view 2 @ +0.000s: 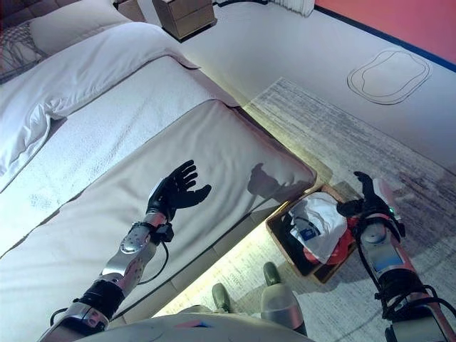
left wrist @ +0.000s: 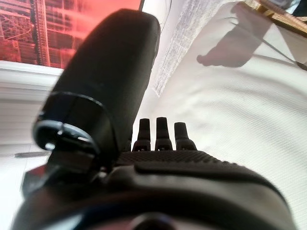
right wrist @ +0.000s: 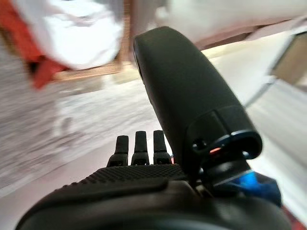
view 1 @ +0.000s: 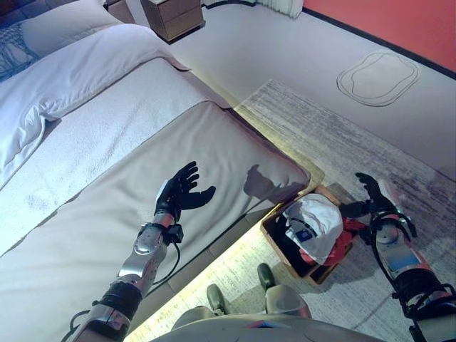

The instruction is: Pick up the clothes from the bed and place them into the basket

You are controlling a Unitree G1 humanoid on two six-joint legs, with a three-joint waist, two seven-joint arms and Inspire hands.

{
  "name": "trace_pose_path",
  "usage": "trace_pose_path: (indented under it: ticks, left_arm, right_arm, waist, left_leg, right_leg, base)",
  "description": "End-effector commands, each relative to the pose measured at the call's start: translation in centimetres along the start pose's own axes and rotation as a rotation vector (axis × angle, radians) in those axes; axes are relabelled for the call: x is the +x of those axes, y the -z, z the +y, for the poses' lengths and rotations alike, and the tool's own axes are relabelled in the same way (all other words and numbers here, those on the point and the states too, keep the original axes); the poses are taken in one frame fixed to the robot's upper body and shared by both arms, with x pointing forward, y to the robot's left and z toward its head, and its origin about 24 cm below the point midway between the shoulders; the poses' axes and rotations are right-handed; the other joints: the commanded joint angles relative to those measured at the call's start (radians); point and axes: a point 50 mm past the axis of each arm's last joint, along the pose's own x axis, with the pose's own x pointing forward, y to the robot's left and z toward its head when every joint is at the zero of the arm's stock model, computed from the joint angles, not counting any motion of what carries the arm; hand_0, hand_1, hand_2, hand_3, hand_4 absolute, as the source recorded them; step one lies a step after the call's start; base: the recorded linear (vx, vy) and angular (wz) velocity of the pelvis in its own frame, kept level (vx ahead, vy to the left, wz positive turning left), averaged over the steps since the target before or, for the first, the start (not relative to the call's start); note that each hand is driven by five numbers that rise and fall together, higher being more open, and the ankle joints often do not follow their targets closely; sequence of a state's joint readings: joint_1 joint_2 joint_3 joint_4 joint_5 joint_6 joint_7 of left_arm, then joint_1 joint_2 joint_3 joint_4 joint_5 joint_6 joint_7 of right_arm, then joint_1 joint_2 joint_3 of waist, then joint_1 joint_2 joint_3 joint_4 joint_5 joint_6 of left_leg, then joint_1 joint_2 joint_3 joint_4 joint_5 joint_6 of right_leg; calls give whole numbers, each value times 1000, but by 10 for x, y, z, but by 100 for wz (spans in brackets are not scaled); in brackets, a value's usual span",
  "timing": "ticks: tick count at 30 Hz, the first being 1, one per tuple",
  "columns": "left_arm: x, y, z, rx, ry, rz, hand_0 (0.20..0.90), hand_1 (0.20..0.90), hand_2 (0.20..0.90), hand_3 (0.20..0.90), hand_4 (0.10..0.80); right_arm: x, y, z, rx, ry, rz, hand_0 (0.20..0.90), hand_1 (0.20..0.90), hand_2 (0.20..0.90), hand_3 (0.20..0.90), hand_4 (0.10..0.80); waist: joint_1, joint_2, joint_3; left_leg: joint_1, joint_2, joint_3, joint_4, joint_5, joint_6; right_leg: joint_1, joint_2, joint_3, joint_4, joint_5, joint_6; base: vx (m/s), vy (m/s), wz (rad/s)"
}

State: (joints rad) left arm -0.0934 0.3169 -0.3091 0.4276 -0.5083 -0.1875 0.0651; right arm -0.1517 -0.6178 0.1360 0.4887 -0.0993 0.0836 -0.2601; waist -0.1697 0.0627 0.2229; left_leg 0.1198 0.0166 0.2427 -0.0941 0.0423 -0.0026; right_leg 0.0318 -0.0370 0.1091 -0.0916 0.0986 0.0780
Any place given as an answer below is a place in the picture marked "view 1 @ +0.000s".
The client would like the white duvet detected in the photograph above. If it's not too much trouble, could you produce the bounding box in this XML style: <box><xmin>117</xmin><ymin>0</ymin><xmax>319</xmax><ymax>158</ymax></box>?
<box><xmin>0</xmin><ymin>23</ymin><xmax>192</xmax><ymax>186</ymax></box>

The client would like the white bed sheet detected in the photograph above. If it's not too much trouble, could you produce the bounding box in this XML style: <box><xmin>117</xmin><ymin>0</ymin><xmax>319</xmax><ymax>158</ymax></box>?
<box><xmin>0</xmin><ymin>56</ymin><xmax>229</xmax><ymax>256</ymax></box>

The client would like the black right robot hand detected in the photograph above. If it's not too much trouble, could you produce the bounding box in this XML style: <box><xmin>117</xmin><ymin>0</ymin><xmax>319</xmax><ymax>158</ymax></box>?
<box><xmin>340</xmin><ymin>172</ymin><xmax>398</xmax><ymax>218</ymax></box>

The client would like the patterned grey cushion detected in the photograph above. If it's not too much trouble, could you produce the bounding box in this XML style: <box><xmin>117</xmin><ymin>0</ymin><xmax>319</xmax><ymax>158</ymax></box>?
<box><xmin>0</xmin><ymin>21</ymin><xmax>41</xmax><ymax>83</ymax></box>

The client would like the grey robot torso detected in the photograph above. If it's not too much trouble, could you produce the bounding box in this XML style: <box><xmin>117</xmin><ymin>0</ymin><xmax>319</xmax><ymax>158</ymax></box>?
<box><xmin>149</xmin><ymin>308</ymin><xmax>385</xmax><ymax>342</ymax></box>

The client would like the silver left robot leg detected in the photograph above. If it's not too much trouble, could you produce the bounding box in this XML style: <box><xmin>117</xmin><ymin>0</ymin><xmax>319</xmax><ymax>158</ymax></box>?
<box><xmin>206</xmin><ymin>284</ymin><xmax>227</xmax><ymax>314</ymax></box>

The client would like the white garment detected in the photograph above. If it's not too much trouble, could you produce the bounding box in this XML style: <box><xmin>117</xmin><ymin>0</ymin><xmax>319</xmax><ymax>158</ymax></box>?
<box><xmin>283</xmin><ymin>194</ymin><xmax>345</xmax><ymax>266</ymax></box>

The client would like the black floor cable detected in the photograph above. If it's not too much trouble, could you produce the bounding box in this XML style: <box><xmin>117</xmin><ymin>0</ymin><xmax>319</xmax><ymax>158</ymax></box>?
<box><xmin>201</xmin><ymin>0</ymin><xmax>257</xmax><ymax>9</ymax></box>

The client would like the grey striped floor rug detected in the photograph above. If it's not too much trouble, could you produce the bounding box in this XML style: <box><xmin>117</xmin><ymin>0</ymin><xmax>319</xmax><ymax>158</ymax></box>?
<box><xmin>128</xmin><ymin>78</ymin><xmax>456</xmax><ymax>342</ymax></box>

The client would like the red garment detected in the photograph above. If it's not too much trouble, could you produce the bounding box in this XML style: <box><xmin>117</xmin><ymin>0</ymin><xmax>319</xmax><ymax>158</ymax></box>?
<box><xmin>299</xmin><ymin>219</ymin><xmax>366</xmax><ymax>266</ymax></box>

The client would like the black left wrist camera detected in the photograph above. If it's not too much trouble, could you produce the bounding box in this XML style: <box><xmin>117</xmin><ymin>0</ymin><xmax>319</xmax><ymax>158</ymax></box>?
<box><xmin>165</xmin><ymin>224</ymin><xmax>185</xmax><ymax>245</ymax></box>

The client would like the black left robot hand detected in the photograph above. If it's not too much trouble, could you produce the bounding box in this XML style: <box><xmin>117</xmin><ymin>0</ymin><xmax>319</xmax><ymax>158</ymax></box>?
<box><xmin>155</xmin><ymin>161</ymin><xmax>217</xmax><ymax>218</ymax></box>

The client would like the woven wicker laundry basket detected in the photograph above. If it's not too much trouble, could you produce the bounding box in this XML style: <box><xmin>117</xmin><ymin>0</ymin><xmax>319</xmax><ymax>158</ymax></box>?
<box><xmin>260</xmin><ymin>185</ymin><xmax>356</xmax><ymax>286</ymax></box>

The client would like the silver right robot leg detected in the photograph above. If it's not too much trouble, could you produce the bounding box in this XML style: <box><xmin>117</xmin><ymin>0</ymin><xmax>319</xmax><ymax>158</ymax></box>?
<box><xmin>256</xmin><ymin>263</ymin><xmax>313</xmax><ymax>318</ymax></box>

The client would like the beige pillow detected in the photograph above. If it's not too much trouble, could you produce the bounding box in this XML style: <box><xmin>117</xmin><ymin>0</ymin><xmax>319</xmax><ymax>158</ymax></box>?
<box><xmin>21</xmin><ymin>0</ymin><xmax>124</xmax><ymax>58</ymax></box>

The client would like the silver robot leg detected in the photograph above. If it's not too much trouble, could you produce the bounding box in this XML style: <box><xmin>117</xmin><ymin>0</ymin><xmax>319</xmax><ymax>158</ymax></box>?
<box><xmin>206</xmin><ymin>284</ymin><xmax>227</xmax><ymax>314</ymax></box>
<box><xmin>256</xmin><ymin>263</ymin><xmax>313</xmax><ymax>318</ymax></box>

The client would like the brown wooden nightstand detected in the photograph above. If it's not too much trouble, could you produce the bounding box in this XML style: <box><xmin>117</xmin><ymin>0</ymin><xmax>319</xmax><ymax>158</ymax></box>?
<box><xmin>140</xmin><ymin>0</ymin><xmax>207</xmax><ymax>43</ymax></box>

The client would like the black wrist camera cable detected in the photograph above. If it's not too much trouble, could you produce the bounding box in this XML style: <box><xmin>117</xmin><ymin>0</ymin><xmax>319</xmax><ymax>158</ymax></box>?
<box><xmin>152</xmin><ymin>242</ymin><xmax>182</xmax><ymax>286</ymax></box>

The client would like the oval white floor mat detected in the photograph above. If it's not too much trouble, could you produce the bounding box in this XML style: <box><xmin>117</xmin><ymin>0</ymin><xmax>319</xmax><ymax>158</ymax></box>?
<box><xmin>336</xmin><ymin>51</ymin><xmax>420</xmax><ymax>107</ymax></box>

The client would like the white curtain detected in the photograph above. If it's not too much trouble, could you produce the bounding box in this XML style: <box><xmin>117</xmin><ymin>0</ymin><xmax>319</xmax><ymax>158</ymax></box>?
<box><xmin>254</xmin><ymin>0</ymin><xmax>304</xmax><ymax>19</ymax></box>

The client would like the bed with beige cover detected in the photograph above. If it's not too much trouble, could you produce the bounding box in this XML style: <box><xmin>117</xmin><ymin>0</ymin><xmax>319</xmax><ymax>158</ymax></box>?
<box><xmin>0</xmin><ymin>101</ymin><xmax>311</xmax><ymax>342</ymax></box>

